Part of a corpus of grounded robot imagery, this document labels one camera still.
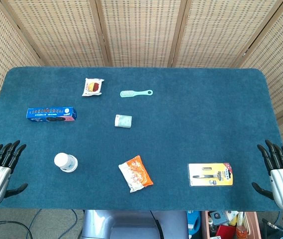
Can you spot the white paper cup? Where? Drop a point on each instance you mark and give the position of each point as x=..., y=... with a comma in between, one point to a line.
x=65, y=161

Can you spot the pink storage box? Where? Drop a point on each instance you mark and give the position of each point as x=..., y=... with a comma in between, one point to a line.
x=254, y=224

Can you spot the red box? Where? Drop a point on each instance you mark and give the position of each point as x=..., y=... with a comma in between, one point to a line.
x=224, y=231

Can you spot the razor in yellow blister pack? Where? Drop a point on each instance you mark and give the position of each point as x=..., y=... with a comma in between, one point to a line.
x=209, y=175

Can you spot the blue cookie box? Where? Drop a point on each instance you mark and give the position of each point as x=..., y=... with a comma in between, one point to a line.
x=50, y=114

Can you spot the blue plastic object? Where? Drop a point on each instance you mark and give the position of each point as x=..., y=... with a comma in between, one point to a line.
x=193, y=222

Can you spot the blue table carpet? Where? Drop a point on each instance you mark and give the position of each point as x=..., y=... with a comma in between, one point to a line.
x=176, y=139

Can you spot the grey robot torso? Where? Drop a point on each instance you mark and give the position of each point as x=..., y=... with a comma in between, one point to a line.
x=121, y=224

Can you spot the white snack packet red yellow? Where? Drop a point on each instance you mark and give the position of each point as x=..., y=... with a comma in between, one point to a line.
x=92, y=87

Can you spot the orange white snack bag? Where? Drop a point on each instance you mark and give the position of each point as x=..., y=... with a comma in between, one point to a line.
x=136, y=174

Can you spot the pale green tissue pack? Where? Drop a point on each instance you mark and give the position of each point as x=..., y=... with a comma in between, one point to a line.
x=123, y=121

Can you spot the mint green hairbrush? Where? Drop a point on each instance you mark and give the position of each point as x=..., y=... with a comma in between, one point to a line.
x=126, y=93

